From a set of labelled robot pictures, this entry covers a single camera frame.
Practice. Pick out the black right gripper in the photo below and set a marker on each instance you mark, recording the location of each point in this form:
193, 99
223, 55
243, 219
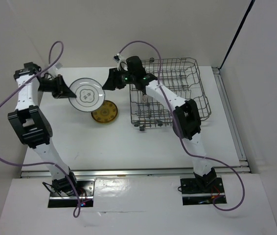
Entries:
113, 80

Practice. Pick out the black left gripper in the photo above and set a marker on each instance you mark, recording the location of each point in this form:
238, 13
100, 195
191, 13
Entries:
61, 90

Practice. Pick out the white plate teal rim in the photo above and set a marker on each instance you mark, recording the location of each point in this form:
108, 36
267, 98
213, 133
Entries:
145, 98
89, 95

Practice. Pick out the brown patterned plate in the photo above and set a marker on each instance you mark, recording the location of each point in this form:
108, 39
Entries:
106, 114

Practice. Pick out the white plate teal rim front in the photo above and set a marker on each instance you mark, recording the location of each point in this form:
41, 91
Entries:
145, 98

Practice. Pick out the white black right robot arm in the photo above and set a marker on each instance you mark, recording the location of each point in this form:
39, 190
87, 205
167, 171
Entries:
185, 114

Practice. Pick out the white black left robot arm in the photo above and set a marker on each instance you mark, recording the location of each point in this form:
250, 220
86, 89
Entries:
32, 127

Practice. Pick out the black corner strip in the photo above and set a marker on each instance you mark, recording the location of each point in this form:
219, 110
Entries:
251, 3

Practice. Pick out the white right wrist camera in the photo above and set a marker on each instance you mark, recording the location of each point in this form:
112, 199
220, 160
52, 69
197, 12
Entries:
121, 62

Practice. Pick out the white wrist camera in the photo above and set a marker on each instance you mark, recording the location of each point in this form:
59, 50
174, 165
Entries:
54, 70
121, 62

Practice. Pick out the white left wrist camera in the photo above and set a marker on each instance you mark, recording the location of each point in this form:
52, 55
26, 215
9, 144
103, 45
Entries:
54, 70

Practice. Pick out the grey wire dish rack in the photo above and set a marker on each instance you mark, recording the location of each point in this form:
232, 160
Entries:
180, 75

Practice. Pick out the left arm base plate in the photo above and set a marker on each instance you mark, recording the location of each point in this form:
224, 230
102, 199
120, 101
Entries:
59, 199

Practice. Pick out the aluminium front rail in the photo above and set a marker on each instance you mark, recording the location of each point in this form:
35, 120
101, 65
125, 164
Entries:
130, 172

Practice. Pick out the aluminium rail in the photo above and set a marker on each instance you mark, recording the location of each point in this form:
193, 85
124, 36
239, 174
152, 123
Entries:
130, 172
240, 151

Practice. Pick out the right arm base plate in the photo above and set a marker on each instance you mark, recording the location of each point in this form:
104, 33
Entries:
193, 195

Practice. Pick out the aluminium right side rail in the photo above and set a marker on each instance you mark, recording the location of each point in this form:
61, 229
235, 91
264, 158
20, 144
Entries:
240, 151

